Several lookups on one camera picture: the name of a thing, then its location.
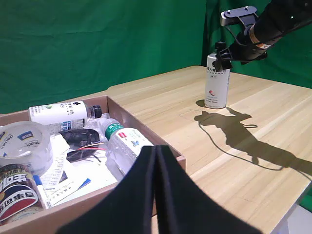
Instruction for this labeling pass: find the thin black cable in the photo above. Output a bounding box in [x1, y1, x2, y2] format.
[225, 20, 312, 47]

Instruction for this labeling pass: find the clear tape roll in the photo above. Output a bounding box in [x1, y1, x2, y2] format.
[0, 121, 54, 176]

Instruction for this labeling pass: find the silver camera on black bracket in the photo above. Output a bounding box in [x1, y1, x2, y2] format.
[220, 5, 259, 27]

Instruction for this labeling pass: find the white paper sheet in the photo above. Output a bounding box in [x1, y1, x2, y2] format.
[43, 136, 120, 206]

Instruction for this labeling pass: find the white bottle with clear neck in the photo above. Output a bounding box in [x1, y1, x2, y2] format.
[28, 101, 103, 134]

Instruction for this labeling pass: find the white bottle with black cap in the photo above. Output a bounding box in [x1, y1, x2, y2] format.
[204, 41, 231, 110]

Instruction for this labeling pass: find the small black flat piece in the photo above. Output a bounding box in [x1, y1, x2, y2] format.
[66, 149, 96, 163]

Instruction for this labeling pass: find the clear water bottle green cap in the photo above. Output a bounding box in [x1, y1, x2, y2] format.
[100, 118, 155, 181]

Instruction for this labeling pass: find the green backdrop cloth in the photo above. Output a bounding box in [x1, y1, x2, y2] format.
[0, 0, 312, 115]

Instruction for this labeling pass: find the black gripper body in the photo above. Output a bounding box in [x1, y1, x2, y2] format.
[228, 30, 268, 65]

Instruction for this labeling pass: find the red wire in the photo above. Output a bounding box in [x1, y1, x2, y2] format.
[77, 143, 107, 152]

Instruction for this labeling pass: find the white marker with blue cap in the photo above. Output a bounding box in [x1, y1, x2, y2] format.
[33, 175, 52, 210]

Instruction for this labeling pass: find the white printed leaflet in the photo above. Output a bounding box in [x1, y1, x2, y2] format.
[39, 151, 72, 189]

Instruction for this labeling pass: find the brown cardboard box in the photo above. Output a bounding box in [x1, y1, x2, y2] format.
[0, 95, 187, 234]

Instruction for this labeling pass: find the black slim gripper finger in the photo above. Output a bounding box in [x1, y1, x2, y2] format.
[215, 46, 231, 56]
[211, 54, 233, 72]

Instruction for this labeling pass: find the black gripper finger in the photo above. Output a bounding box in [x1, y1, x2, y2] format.
[156, 145, 264, 234]
[55, 145, 157, 234]

